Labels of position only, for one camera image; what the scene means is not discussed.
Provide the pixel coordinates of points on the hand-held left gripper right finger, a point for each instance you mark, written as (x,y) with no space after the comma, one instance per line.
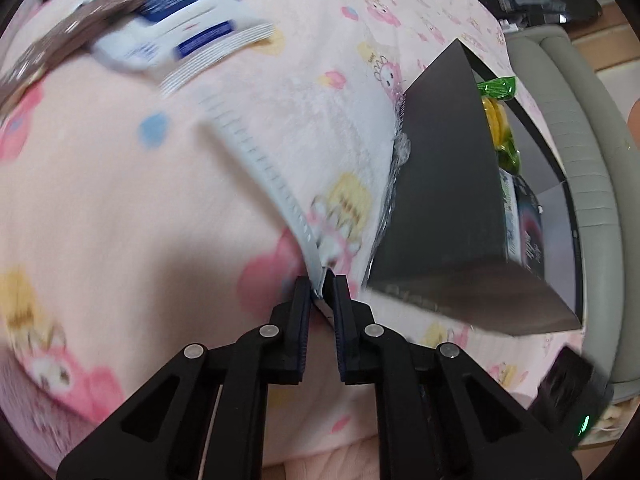
(341,330)

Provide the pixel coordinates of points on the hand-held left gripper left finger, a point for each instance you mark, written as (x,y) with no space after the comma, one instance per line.
(301,330)

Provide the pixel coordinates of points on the clear plastic zip bag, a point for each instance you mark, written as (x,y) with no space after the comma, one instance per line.
(320,160)

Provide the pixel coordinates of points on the grey storage box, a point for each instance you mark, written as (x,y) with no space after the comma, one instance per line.
(440,185)

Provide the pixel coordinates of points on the dark purple rectangular box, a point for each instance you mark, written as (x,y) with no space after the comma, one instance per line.
(530,225)

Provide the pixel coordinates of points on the yellow snack packet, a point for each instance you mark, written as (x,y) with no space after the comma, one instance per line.
(497,125)

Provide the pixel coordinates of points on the cartoon printed snack packet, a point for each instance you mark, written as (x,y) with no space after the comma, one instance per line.
(509,210)

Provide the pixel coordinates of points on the pink cartoon printed blanket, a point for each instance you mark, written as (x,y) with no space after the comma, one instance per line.
(125,210)

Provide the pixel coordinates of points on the brown snack packet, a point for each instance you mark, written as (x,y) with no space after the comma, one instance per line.
(75,30)

